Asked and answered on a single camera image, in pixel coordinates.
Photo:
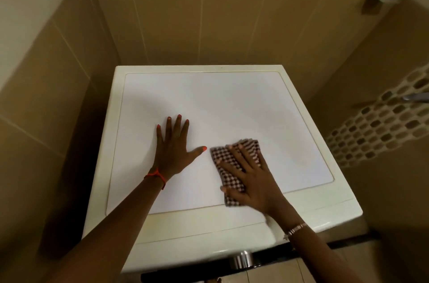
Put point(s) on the silver washing machine knob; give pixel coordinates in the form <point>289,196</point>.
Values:
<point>242,259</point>

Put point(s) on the chrome wall tap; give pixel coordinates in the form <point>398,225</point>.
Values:
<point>414,97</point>

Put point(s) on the person's right forearm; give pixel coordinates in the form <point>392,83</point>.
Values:
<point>311,249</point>

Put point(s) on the person's left hand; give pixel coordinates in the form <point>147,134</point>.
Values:
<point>172,155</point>

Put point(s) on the person's right little finger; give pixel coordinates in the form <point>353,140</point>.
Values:
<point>261,156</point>

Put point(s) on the person's left little finger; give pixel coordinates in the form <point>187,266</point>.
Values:
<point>159,135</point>

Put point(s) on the person's right middle finger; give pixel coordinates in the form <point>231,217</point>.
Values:
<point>237,158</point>

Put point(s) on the person's left forearm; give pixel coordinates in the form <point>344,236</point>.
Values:
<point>110,229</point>

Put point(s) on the person's right thumb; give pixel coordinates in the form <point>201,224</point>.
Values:
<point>233,194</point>

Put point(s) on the person's left middle finger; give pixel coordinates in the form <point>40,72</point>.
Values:
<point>176,128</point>

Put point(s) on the person's left thumb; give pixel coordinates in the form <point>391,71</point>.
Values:
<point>195,154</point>

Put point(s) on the brown checkered cleaning cloth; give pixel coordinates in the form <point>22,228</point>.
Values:
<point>231,175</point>

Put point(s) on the person's right hand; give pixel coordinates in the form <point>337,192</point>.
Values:
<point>256,182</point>

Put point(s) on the white washing machine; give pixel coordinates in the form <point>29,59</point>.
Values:
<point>214,118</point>

